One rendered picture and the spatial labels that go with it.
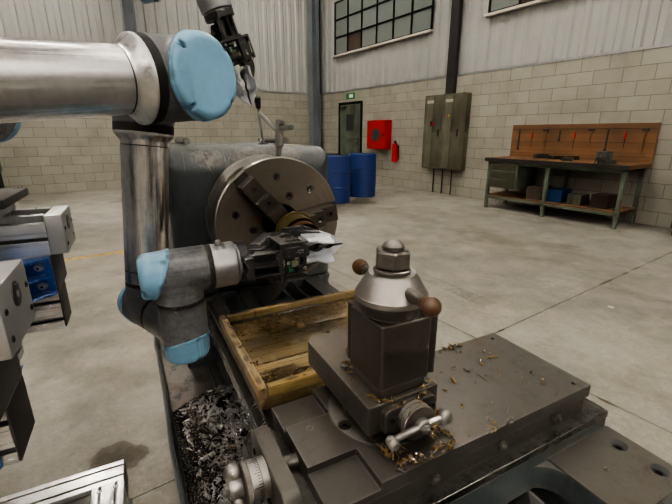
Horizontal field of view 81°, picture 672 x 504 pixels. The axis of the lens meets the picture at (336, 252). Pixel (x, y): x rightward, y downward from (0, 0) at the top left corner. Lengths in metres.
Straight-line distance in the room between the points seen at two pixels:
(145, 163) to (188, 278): 0.21
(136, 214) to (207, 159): 0.37
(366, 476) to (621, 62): 7.35
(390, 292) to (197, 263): 0.35
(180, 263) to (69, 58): 0.29
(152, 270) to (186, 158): 0.48
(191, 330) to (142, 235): 0.19
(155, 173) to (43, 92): 0.25
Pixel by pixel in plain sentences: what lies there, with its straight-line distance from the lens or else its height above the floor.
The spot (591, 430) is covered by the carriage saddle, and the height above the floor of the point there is 0.91.
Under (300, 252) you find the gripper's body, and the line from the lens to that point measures 0.68.
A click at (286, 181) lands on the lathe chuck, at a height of 1.18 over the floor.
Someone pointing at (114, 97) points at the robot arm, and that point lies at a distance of 0.59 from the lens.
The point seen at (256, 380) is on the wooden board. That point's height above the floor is 0.91.
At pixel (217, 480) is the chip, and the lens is 0.98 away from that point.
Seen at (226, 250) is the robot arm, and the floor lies 1.11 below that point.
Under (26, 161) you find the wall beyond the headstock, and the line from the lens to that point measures 10.98.
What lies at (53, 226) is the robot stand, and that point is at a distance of 1.08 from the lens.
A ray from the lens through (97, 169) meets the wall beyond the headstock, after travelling 11.01.
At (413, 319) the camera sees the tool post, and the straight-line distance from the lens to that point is 0.43.
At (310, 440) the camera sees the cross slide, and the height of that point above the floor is 0.97.
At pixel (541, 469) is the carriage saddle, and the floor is 0.89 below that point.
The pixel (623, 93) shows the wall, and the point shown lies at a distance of 7.50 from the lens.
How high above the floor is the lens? 1.29
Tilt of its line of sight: 17 degrees down
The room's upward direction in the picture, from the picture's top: straight up
